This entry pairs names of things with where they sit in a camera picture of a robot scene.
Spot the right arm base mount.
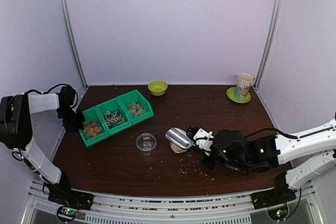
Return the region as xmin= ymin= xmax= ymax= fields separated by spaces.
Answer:
xmin=251 ymin=188 xmax=296 ymax=222

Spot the aluminium frame post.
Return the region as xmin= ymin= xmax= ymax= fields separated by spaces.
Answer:
xmin=255 ymin=0 xmax=284 ymax=92
xmin=60 ymin=0 xmax=88 ymax=89

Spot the clear plastic jar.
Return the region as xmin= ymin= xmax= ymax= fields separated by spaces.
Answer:
xmin=136 ymin=133 xmax=157 ymax=156

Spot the left aluminium frame post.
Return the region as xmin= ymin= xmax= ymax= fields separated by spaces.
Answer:
xmin=60 ymin=0 xmax=88 ymax=89

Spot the orange candies pile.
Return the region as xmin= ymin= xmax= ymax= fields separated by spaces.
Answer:
xmin=82 ymin=120 xmax=104 ymax=140

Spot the green three-compartment candy bin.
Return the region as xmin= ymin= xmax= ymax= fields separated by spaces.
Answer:
xmin=79 ymin=89 xmax=154 ymax=147

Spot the dark wrapped candies pile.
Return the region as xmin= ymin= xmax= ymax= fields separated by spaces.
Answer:
xmin=103 ymin=110 xmax=125 ymax=129

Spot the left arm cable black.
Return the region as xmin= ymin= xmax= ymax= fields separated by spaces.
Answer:
xmin=4 ymin=83 xmax=79 ymax=162

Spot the metal scoop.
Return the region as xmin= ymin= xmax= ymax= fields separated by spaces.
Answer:
xmin=165 ymin=127 xmax=194 ymax=150

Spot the small green bowl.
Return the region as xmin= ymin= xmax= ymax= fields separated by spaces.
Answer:
xmin=148 ymin=80 xmax=168 ymax=96

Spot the patterned ceramic mug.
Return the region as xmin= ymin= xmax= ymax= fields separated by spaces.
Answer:
xmin=236 ymin=72 xmax=255 ymax=95

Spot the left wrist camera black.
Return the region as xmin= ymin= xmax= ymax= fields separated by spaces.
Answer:
xmin=58 ymin=86 xmax=78 ymax=107

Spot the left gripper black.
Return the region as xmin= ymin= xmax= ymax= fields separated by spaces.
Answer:
xmin=57 ymin=107 xmax=86 ymax=132

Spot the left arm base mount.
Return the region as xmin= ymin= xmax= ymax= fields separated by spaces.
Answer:
xmin=48 ymin=190 xmax=94 ymax=223

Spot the right aluminium frame post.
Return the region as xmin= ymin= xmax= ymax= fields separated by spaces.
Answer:
xmin=255 ymin=0 xmax=284 ymax=92

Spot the green wrapped candies pile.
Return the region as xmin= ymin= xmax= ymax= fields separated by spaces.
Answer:
xmin=127 ymin=102 xmax=146 ymax=119

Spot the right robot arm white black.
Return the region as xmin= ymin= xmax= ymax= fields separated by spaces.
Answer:
xmin=186 ymin=120 xmax=335 ymax=204

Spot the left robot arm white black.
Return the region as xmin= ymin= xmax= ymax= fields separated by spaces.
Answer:
xmin=1 ymin=89 xmax=85 ymax=185

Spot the green saucer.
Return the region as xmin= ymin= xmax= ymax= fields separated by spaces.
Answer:
xmin=226 ymin=87 xmax=251 ymax=104

